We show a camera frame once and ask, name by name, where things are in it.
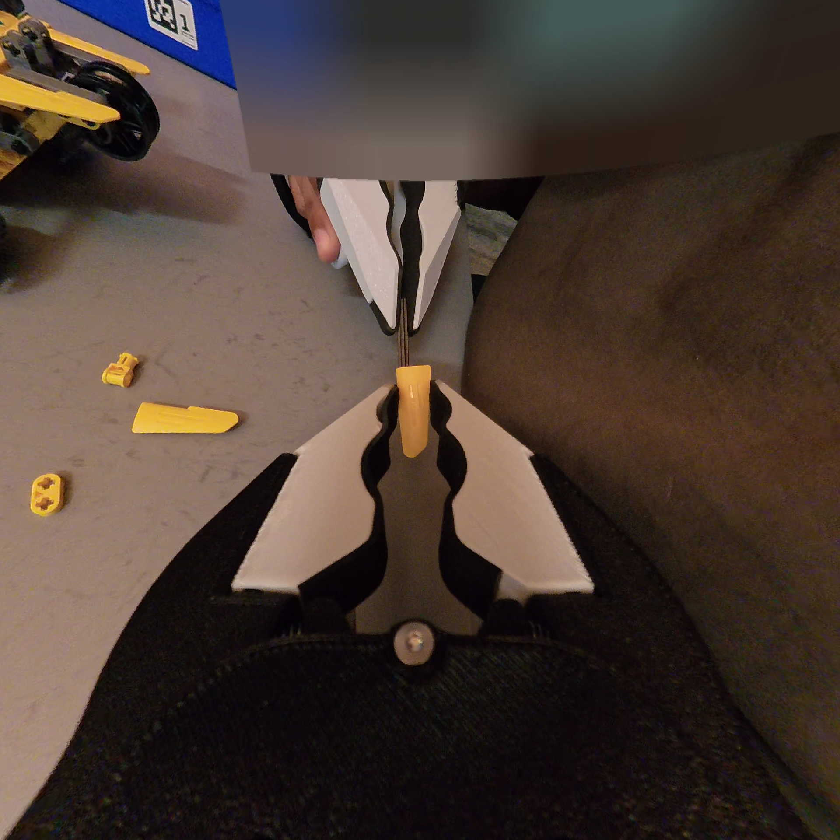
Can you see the person's right hand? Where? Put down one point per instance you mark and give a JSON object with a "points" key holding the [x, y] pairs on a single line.
{"points": [[318, 223]]}

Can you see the yellow black toy tracked vehicle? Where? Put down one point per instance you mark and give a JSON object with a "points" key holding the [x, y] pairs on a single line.
{"points": [[39, 92]]}

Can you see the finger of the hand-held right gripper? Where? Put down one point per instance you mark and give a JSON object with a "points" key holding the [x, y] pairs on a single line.
{"points": [[364, 243], [439, 229]]}

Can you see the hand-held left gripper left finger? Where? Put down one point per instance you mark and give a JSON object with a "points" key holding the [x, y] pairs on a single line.
{"points": [[308, 512]]}

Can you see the blue plastic bin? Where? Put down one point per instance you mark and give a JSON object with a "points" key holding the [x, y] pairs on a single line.
{"points": [[210, 39]]}

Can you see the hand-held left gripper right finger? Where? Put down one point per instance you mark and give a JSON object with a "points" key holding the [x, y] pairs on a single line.
{"points": [[518, 512]]}

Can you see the yellow blade-shaped brick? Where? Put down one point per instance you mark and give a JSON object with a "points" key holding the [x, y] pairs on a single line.
{"points": [[177, 418], [413, 413]]}

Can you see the black toy axle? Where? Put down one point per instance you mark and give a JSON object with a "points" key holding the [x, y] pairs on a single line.
{"points": [[403, 334]]}

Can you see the small yellow connector brick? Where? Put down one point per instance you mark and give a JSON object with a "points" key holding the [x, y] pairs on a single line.
{"points": [[119, 371]]}

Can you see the yellow two-hole liftarm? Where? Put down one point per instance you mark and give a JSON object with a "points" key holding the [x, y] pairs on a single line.
{"points": [[47, 495]]}

